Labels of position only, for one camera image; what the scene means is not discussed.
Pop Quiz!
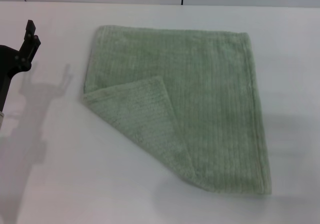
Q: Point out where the light green ribbed towel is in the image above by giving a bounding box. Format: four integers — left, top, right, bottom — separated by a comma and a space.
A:
81, 25, 274, 193

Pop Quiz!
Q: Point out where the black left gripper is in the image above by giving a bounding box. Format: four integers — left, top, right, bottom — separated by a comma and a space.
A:
0, 20, 42, 113

